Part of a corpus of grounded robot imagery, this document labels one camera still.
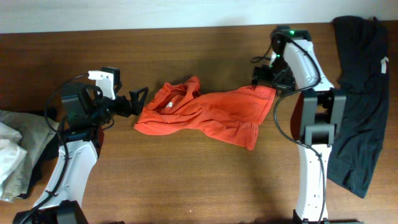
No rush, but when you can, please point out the red t-shirt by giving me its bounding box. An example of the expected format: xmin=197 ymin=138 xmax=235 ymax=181
xmin=134 ymin=76 xmax=276 ymax=151

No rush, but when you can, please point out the black t-shirt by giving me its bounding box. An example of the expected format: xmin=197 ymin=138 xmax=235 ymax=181
xmin=327 ymin=16 xmax=389 ymax=198

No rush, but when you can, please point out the black folded garment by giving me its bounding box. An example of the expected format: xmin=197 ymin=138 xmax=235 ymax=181
xmin=17 ymin=107 xmax=58 ymax=199

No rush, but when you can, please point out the white folded garment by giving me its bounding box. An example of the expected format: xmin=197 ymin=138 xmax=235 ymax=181
xmin=1 ymin=123 xmax=27 ymax=184

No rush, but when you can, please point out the grey folded garment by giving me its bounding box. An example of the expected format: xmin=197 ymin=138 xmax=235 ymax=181
xmin=1 ymin=110 xmax=58 ymax=202

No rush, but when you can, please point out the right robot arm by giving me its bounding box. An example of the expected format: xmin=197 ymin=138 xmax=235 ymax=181
xmin=251 ymin=26 xmax=346 ymax=223

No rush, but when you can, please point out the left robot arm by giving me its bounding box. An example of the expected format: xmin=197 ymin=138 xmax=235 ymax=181
xmin=13 ymin=82 xmax=149 ymax=223

